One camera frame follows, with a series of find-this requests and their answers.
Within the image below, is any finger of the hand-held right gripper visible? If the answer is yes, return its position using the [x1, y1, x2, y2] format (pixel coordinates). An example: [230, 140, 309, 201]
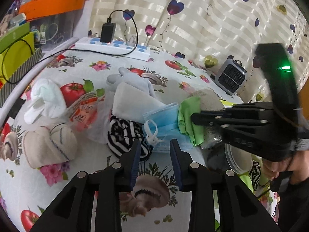
[190, 112, 271, 136]
[199, 101, 277, 117]

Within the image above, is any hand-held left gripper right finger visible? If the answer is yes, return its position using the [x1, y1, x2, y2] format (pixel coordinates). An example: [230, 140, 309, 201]
[170, 139, 282, 232]

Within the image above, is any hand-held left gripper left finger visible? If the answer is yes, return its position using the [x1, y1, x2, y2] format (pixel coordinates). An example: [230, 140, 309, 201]
[30, 139, 142, 232]

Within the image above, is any green cardboard box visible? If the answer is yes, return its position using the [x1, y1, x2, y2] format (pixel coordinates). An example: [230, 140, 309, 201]
[218, 100, 280, 199]

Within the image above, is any green cloth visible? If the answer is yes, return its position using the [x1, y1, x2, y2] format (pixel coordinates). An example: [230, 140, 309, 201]
[177, 97, 205, 147]

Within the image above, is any black white striped sock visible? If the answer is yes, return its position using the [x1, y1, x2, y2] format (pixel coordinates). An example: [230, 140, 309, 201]
[107, 116, 154, 163]
[249, 161, 263, 189]

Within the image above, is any blue face mask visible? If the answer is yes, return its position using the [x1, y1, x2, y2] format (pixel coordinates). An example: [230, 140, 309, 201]
[142, 102, 194, 153]

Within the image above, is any white cloth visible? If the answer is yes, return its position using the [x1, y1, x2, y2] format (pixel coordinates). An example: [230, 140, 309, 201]
[111, 82, 167, 122]

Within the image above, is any grey glove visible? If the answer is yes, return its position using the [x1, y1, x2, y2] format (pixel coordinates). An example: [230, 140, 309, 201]
[107, 67, 158, 99]

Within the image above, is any beige sock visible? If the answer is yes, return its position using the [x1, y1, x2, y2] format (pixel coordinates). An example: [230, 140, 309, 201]
[22, 123, 78, 170]

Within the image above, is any person's right forearm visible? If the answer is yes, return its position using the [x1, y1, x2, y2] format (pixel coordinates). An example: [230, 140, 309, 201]
[270, 147, 309, 232]

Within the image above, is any person's right hand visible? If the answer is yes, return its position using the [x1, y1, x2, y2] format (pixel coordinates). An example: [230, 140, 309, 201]
[264, 159, 294, 182]

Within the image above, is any clear plastic jar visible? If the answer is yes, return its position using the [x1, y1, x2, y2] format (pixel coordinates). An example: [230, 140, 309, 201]
[191, 90, 253, 174]

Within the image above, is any grey mini heater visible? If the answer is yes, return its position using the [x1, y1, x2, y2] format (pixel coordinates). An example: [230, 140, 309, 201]
[214, 58, 247, 96]

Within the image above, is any vegetable print tablecloth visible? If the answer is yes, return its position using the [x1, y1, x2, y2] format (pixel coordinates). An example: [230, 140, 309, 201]
[0, 47, 280, 232]

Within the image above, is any clear orange printed plastic bag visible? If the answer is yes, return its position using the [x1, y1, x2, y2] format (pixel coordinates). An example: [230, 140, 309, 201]
[64, 89, 114, 143]

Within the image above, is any heart print striped curtain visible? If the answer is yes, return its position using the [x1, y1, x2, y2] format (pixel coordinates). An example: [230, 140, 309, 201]
[88, 0, 307, 104]

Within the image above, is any white rolled sock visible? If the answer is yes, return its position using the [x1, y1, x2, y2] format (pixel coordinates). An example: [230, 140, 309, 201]
[24, 78, 67, 124]

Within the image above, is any white blue power strip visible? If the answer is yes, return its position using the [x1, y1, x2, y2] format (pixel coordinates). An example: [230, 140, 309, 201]
[75, 37, 150, 61]

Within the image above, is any black power adapter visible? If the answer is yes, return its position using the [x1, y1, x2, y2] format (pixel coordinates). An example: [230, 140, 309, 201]
[100, 23, 116, 43]

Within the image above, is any white pipe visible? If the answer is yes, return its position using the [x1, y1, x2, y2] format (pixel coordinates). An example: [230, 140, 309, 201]
[0, 39, 80, 126]

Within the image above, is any orange lidded storage bin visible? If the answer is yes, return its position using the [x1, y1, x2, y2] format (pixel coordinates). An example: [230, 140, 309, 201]
[19, 0, 87, 50]

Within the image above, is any black cable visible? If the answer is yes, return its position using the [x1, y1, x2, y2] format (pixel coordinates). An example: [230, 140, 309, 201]
[1, 10, 139, 84]

